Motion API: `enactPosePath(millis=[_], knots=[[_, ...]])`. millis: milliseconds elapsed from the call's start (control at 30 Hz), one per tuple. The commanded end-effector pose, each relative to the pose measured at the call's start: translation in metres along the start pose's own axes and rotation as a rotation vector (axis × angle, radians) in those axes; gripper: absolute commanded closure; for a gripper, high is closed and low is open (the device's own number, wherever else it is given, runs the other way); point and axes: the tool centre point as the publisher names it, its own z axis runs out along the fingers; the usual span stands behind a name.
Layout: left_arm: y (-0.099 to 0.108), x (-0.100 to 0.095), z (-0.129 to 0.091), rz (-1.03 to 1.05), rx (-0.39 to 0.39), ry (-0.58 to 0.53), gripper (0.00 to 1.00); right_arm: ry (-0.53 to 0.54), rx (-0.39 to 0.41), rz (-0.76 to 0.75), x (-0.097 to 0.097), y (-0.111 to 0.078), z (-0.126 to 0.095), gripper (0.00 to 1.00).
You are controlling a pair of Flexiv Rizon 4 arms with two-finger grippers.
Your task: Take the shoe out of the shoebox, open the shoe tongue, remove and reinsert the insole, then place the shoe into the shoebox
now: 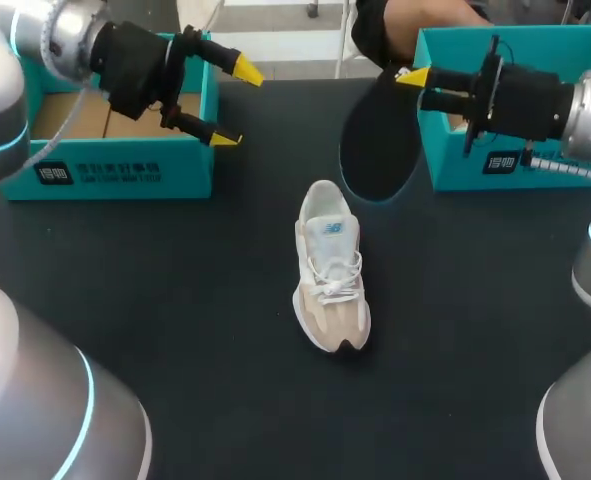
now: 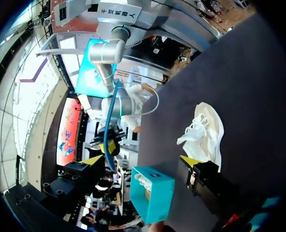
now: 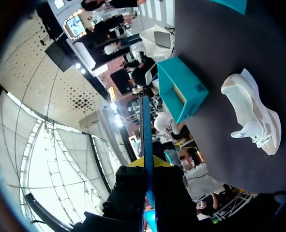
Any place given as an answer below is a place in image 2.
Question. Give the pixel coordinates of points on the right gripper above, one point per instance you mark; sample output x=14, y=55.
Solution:
x=118, y=135

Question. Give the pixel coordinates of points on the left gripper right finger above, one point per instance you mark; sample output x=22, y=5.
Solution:
x=210, y=183

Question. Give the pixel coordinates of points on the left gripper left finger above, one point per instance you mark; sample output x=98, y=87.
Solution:
x=77, y=178

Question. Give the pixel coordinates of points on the white shoe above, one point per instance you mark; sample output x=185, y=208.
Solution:
x=210, y=135

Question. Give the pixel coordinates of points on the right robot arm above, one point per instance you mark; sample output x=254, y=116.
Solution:
x=106, y=52

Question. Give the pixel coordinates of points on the white crumpled paper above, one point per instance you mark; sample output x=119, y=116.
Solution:
x=142, y=182

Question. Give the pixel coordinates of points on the teal box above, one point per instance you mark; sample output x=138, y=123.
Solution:
x=157, y=200

